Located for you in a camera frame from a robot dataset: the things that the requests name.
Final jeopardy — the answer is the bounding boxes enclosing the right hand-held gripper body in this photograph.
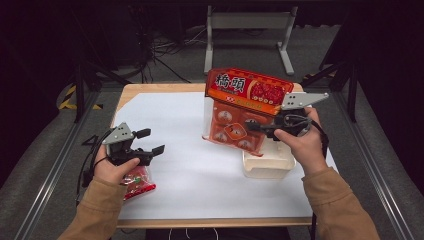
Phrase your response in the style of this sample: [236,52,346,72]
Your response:
[259,92,330,140]

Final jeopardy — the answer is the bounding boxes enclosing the black tripod stand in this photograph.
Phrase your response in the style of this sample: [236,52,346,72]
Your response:
[71,59,131,123]
[301,49,360,123]

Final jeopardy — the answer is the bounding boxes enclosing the small red sauce packet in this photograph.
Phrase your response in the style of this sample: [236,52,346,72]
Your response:
[121,165,157,202]

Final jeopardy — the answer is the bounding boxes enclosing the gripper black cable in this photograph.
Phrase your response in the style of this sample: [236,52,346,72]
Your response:
[309,119,331,240]
[75,129,114,205]

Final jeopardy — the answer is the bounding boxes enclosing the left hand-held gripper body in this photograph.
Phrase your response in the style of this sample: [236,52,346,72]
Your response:
[102,122,155,167]

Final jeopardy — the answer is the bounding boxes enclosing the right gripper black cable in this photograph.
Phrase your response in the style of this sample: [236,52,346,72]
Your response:
[309,119,331,240]

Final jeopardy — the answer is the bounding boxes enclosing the person's right hand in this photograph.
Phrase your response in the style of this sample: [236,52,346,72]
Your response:
[273,107,329,178]

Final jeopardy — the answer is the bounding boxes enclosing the black floor cables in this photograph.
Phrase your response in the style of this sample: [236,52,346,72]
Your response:
[131,6,208,84]

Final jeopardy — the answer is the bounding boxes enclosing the orange seasoning cube packet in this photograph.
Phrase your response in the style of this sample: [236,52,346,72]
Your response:
[202,67,295,158]

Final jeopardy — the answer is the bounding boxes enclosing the white plastic container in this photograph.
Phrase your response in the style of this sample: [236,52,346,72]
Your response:
[242,136,297,180]

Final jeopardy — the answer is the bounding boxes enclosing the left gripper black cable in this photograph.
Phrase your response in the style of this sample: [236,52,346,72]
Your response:
[75,129,114,205]

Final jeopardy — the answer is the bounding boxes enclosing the white metal stand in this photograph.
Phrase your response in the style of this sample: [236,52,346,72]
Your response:
[203,4,299,76]

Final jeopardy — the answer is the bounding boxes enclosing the yellow black hazard tape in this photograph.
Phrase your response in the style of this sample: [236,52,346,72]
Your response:
[58,84,103,111]

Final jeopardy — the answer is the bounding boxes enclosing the aluminium frame rail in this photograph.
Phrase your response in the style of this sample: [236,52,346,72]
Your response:
[336,89,416,240]
[13,91,101,240]

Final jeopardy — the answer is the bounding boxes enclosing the person's left hand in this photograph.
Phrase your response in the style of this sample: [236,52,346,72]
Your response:
[93,144,141,185]

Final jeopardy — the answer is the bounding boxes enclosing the white table sheet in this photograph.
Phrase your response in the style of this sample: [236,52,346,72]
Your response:
[118,91,339,221]

